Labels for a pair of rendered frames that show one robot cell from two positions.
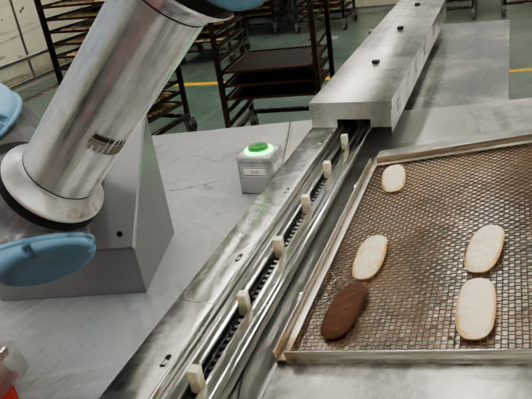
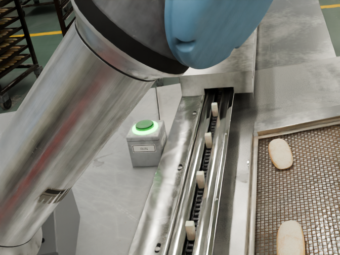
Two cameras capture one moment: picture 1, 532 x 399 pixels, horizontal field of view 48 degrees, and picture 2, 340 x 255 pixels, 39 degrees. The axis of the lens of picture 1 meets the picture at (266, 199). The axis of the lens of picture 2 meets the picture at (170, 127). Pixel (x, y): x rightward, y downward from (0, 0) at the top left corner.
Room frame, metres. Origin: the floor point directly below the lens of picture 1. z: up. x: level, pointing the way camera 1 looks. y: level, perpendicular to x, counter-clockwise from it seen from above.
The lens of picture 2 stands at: (0.16, 0.09, 1.38)
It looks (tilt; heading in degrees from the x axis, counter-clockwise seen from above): 29 degrees down; 351
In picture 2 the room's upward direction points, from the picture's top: 10 degrees counter-clockwise
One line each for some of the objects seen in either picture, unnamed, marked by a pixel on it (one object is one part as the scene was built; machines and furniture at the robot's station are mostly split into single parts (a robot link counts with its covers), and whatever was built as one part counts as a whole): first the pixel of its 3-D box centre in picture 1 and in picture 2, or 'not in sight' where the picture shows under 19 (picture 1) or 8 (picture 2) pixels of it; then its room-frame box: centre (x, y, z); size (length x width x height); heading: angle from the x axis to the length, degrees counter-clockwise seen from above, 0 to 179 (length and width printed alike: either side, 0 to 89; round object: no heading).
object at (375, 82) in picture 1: (397, 45); (231, 9); (1.77, -0.46, 0.89); 1.25 x 0.18 x 0.09; 156
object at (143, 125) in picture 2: (258, 149); (144, 127); (1.06, 0.00, 0.90); 0.04 x 0.04 x 0.02
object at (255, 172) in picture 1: (264, 176); (150, 149); (1.06, 0.00, 0.84); 0.08 x 0.08 x 0.11; 66
